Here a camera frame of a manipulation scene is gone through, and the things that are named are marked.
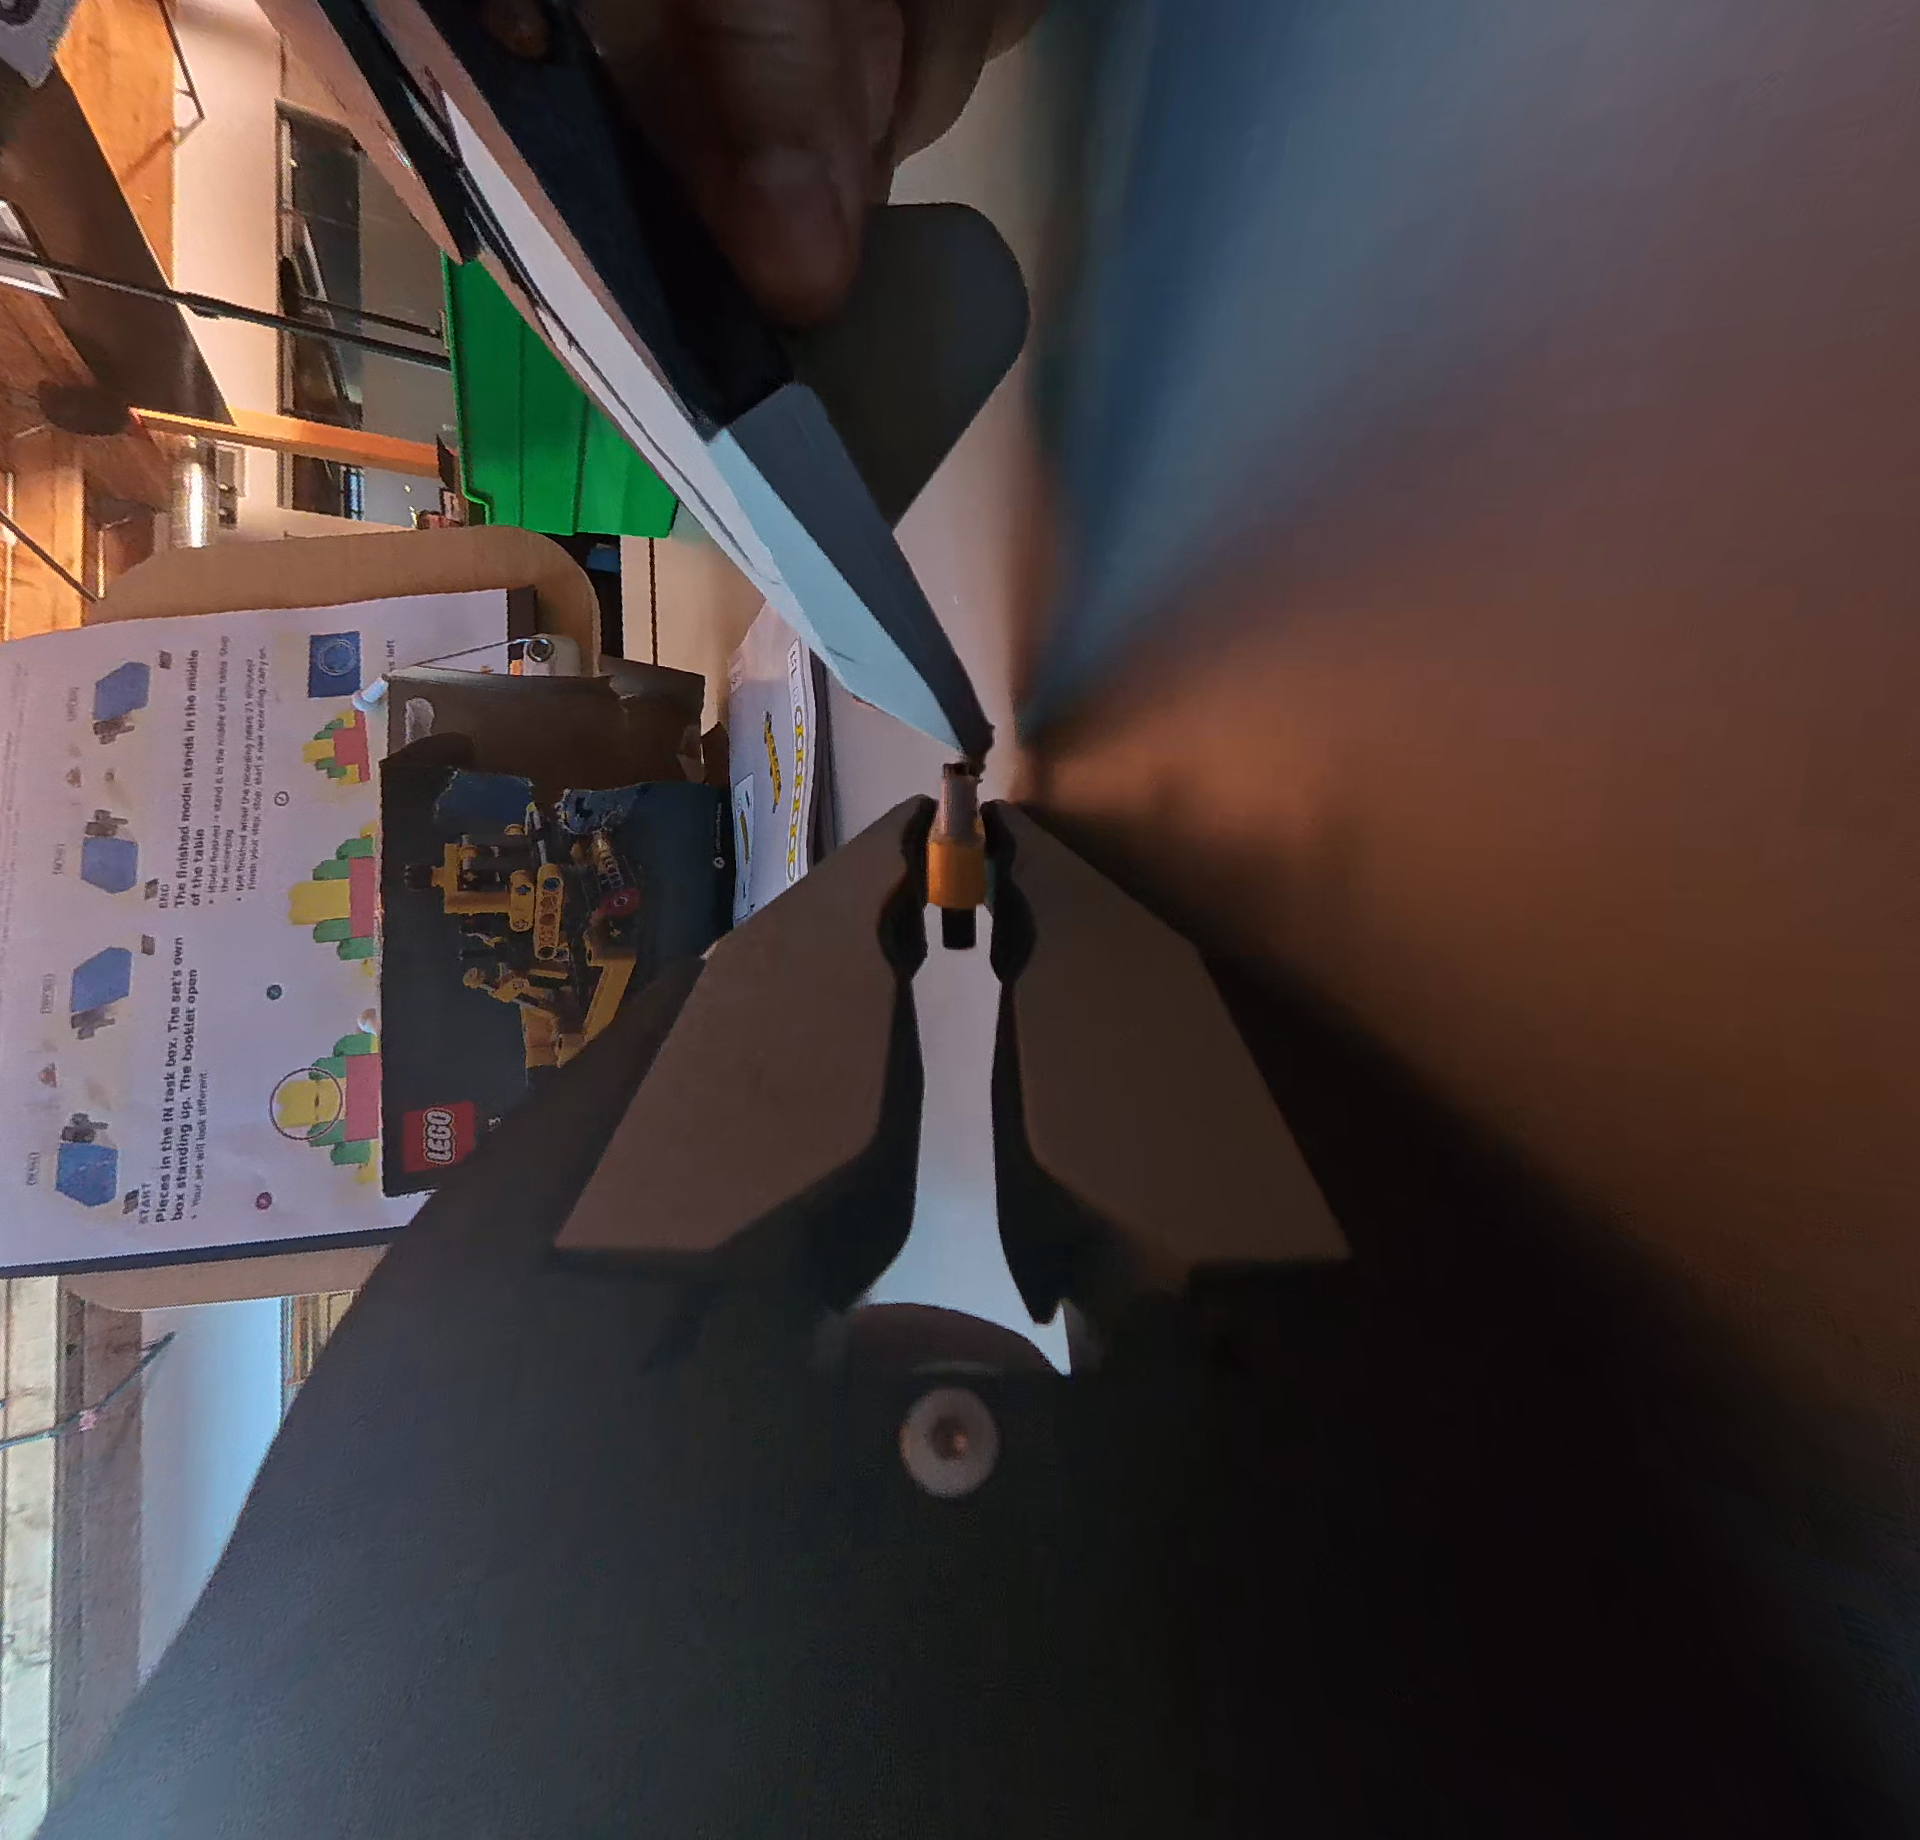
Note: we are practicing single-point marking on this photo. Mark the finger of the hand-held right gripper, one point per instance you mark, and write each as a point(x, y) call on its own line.
point(813, 565)

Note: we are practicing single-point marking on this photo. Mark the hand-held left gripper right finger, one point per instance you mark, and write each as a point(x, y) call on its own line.
point(1155, 1088)

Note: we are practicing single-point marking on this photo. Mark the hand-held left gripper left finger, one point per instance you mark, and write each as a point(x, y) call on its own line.
point(767, 1077)

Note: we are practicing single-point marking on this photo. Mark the lego instruction booklet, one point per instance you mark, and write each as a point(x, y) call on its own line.
point(773, 805)

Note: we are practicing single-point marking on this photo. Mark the lego set box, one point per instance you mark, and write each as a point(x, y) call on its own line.
point(524, 908)

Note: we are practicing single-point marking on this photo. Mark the person's right hand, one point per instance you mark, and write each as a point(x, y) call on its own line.
point(798, 87)

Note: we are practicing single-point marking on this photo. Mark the green plastic bin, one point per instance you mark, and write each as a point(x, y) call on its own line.
point(542, 428)

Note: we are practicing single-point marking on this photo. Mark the window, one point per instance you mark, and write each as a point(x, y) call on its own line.
point(360, 370)

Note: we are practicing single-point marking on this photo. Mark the black metal rod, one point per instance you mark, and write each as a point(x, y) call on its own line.
point(228, 304)

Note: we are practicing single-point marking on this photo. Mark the printed instruction sheet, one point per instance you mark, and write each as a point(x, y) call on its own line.
point(195, 939)

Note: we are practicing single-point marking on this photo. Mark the silver air duct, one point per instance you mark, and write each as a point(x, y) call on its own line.
point(208, 487)

